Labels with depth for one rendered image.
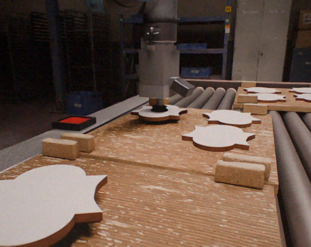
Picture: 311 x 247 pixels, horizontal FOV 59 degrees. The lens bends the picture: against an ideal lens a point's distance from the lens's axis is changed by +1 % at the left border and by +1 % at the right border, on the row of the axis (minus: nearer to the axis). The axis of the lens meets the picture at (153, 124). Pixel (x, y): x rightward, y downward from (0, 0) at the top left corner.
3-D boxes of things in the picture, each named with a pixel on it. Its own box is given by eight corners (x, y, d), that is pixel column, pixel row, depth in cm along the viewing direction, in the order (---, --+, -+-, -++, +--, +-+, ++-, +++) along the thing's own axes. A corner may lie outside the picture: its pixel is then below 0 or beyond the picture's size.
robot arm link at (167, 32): (182, 24, 62) (166, 21, 56) (181, 45, 64) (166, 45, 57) (153, 26, 66) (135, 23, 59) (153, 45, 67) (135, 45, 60)
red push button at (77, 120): (57, 127, 66) (56, 122, 66) (71, 121, 72) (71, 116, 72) (78, 130, 65) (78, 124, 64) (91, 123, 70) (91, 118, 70)
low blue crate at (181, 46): (176, 50, 464) (176, 43, 461) (177, 50, 501) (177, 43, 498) (206, 50, 460) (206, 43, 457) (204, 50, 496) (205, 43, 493)
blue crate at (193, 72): (180, 76, 486) (180, 66, 482) (186, 74, 520) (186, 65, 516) (208, 77, 468) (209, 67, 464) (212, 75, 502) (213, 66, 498)
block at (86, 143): (60, 149, 46) (58, 134, 46) (66, 145, 48) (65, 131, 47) (90, 154, 44) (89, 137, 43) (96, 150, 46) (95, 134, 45)
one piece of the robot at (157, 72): (186, 31, 54) (183, 112, 58) (201, 33, 61) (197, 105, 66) (134, 33, 59) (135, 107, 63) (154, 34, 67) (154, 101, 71)
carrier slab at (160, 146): (55, 157, 47) (54, 148, 47) (147, 110, 84) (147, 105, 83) (277, 195, 35) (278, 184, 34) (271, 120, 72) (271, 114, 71)
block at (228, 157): (220, 174, 37) (221, 155, 36) (222, 169, 39) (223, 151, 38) (269, 182, 35) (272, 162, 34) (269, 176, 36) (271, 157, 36)
